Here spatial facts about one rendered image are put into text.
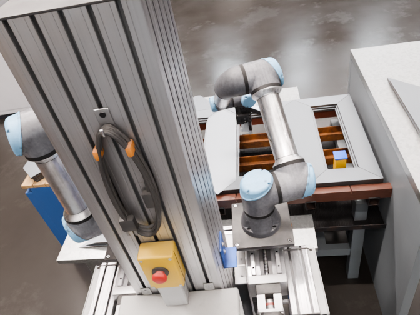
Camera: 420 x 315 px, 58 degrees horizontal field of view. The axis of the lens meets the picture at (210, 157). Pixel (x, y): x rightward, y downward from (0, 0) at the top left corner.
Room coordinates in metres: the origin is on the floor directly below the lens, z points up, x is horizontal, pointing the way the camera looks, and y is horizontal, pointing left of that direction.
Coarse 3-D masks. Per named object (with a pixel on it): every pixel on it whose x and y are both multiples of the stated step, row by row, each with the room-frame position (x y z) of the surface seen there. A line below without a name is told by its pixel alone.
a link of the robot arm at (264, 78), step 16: (240, 64) 1.28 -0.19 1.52; (256, 64) 1.26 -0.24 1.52; (272, 64) 1.24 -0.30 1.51; (256, 80) 1.21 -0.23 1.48; (272, 80) 1.20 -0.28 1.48; (256, 96) 1.19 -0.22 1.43; (272, 96) 1.16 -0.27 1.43; (272, 112) 1.12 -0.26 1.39; (272, 128) 1.08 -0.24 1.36; (288, 128) 1.07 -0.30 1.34; (272, 144) 1.05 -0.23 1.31; (288, 144) 1.02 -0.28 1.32; (288, 160) 0.96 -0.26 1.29; (304, 160) 0.98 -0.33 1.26; (288, 176) 0.92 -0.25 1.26; (304, 176) 0.91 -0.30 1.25; (288, 192) 0.88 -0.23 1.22; (304, 192) 0.88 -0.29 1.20
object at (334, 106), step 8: (328, 104) 1.84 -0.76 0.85; (336, 104) 1.83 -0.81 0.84; (216, 112) 2.02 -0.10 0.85; (232, 112) 1.98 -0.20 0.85; (312, 112) 1.83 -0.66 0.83; (336, 112) 1.78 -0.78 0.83; (200, 120) 2.00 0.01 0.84; (344, 128) 1.61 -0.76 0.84; (344, 136) 1.55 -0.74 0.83; (320, 144) 1.52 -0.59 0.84; (352, 152) 1.40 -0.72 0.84; (352, 160) 1.36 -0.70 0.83; (320, 184) 1.24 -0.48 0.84; (328, 184) 1.23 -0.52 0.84; (336, 184) 1.22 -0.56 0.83; (344, 184) 1.22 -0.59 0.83; (352, 184) 1.21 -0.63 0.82; (224, 192) 1.33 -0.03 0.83; (232, 192) 1.33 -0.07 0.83
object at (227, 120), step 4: (232, 116) 1.94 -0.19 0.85; (208, 120) 1.96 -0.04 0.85; (212, 120) 1.95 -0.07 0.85; (216, 120) 1.94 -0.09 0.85; (220, 120) 1.93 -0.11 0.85; (224, 120) 1.92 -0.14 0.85; (228, 120) 1.91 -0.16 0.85; (232, 120) 1.90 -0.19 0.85; (208, 124) 1.92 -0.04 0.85; (212, 124) 1.90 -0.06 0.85; (216, 124) 1.90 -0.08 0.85; (220, 124) 1.89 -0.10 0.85; (224, 124) 1.88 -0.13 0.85
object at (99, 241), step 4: (96, 236) 1.37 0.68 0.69; (100, 236) 1.35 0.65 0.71; (92, 240) 1.34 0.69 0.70; (96, 240) 1.32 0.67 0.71; (100, 240) 1.31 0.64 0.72; (104, 240) 1.30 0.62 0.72; (84, 244) 1.34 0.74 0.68; (88, 244) 1.32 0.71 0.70; (92, 244) 1.31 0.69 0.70; (96, 244) 1.31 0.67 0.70; (100, 244) 1.30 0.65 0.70; (104, 244) 1.30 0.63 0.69
